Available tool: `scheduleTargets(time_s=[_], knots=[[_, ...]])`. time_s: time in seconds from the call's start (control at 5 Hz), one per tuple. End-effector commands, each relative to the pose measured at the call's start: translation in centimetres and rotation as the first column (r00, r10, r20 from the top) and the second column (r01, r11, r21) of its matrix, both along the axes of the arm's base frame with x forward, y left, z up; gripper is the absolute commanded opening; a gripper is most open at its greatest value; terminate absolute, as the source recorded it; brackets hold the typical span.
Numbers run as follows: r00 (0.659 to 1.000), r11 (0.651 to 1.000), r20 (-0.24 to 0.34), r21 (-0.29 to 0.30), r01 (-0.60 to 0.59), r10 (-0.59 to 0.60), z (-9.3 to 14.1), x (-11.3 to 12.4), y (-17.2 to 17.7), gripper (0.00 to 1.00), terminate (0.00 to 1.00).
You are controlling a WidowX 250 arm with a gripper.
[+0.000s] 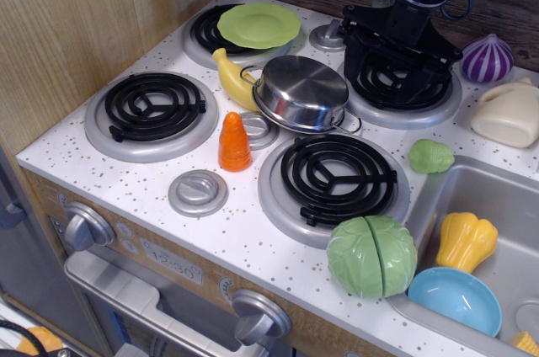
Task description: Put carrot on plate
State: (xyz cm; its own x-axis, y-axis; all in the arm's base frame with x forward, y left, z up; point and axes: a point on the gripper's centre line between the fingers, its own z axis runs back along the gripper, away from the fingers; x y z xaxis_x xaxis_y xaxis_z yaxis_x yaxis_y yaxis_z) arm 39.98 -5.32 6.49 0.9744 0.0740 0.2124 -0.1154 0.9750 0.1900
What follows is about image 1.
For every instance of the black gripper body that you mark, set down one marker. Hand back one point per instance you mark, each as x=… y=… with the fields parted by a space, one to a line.
x=407 y=25

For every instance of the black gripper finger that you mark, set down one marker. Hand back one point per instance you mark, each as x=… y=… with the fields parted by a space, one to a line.
x=358 y=46
x=402 y=87

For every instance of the orange toy carrot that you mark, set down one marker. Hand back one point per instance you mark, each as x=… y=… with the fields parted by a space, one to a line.
x=234 y=153

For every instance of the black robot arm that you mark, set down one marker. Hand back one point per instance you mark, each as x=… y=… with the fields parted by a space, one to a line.
x=394 y=57

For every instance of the green toy plate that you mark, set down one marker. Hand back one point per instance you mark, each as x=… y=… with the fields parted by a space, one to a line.
x=259 y=25

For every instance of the back right black burner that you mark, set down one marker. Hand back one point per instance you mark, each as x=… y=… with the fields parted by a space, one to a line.
x=363 y=100

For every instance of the black burner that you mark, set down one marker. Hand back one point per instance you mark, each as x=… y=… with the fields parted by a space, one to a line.
x=200 y=38
x=151 y=117
x=309 y=184
x=363 y=100

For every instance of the back silver stove knob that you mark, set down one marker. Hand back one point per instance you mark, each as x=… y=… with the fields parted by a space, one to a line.
x=326 y=38

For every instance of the silver stove knob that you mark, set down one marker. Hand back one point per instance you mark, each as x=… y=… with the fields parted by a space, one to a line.
x=261 y=132
x=198 y=193
x=326 y=38

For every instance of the purple toy onion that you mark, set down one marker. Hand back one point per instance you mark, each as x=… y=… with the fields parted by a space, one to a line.
x=486 y=59

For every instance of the stainless steel pot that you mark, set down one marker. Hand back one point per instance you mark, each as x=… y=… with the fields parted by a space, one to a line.
x=301 y=95

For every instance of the small green toy vegetable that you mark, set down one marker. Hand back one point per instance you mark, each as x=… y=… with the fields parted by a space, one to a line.
x=427 y=156

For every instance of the cream toy jug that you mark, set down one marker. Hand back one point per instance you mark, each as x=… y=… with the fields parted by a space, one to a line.
x=508 y=114

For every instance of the yellow toy banana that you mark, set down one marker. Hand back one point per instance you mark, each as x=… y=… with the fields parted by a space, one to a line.
x=236 y=83

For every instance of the middle silver stove knob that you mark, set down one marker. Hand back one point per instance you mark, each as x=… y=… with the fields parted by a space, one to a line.
x=261 y=132

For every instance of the front right black burner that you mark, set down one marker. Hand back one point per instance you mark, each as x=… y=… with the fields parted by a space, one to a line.
x=309 y=184

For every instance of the silver sink basin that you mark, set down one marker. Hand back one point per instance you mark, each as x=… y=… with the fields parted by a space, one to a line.
x=510 y=202

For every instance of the back left black burner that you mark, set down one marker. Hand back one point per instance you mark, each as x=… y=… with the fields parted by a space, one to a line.
x=200 y=38

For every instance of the yellow toy squash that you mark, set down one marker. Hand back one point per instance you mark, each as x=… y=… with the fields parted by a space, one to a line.
x=465 y=241

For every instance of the green toy cabbage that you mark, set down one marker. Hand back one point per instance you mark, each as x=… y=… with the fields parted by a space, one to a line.
x=372 y=256

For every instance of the front silver stove knob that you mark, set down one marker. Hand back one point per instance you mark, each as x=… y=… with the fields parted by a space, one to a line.
x=198 y=193

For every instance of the blue toy bowl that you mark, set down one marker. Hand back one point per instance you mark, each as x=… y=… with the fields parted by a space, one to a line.
x=458 y=295

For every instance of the front left black burner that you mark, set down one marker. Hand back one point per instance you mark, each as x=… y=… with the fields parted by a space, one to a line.
x=151 y=117

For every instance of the yellow toy corn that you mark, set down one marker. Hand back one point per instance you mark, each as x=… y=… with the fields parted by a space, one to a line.
x=525 y=342

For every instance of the oven clock display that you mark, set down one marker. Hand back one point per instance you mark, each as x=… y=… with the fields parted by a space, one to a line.
x=180 y=266

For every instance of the right silver oven knob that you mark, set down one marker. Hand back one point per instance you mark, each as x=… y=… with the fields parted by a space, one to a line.
x=258 y=318

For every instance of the silver oven knob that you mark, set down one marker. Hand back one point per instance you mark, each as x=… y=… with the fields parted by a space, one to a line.
x=258 y=318
x=86 y=227

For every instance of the left silver oven knob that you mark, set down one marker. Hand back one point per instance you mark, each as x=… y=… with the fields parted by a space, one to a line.
x=86 y=227

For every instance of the silver oven door handle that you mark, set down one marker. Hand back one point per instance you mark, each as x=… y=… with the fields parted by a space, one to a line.
x=137 y=300

